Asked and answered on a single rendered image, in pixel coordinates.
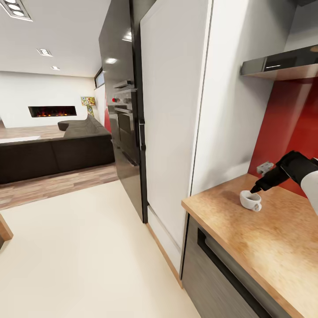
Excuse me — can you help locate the coffee cup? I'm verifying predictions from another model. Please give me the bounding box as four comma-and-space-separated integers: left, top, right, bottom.
240, 190, 262, 212

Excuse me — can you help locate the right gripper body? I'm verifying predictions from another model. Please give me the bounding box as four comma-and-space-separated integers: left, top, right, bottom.
256, 170, 284, 191

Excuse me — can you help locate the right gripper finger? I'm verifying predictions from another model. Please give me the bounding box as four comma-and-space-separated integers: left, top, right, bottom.
250, 184, 261, 193

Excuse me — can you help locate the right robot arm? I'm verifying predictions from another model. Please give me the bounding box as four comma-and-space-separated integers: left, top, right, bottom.
250, 151, 318, 216

